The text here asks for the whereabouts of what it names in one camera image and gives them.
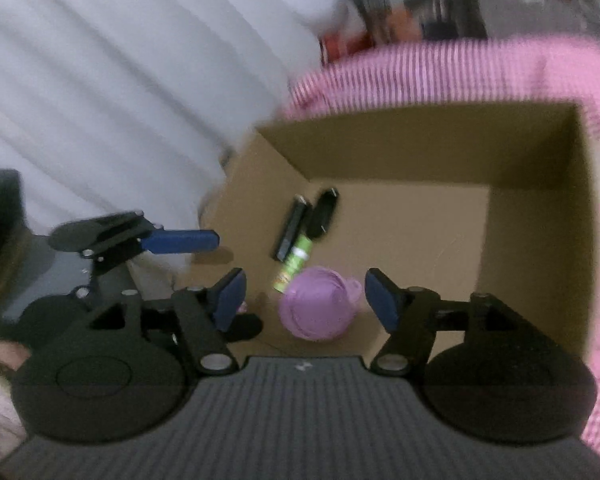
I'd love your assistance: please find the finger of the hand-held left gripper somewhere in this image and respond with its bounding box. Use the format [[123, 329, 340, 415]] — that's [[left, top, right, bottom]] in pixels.
[[49, 209, 221, 261]]

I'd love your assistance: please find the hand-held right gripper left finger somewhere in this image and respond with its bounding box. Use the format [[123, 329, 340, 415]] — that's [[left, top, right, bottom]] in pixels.
[[87, 267, 247, 376]]

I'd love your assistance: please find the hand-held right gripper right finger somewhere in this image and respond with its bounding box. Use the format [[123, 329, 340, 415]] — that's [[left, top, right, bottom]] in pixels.
[[364, 267, 526, 376]]

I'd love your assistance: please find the purple plastic lid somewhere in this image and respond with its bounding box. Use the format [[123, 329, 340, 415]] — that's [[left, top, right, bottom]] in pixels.
[[278, 266, 363, 343]]

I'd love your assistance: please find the green lip balm tube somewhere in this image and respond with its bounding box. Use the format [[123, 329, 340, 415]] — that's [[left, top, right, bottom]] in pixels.
[[272, 235, 313, 295]]

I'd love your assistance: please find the brown cardboard box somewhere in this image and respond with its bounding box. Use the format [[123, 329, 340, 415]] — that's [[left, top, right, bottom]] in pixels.
[[195, 102, 600, 361]]

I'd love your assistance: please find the black cylinder battery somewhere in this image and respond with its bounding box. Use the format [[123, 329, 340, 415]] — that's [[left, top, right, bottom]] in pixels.
[[271, 195, 313, 262]]

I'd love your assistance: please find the black oval case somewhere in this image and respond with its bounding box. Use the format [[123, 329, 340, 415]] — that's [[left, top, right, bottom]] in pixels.
[[305, 187, 341, 242]]

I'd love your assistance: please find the person's left hand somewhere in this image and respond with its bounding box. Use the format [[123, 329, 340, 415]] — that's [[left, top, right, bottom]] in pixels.
[[0, 339, 33, 373]]

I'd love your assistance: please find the white curtain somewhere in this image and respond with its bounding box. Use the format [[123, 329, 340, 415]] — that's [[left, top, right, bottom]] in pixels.
[[0, 0, 351, 241]]

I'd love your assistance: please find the red snack packet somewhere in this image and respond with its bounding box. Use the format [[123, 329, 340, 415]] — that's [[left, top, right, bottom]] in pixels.
[[320, 30, 376, 63]]

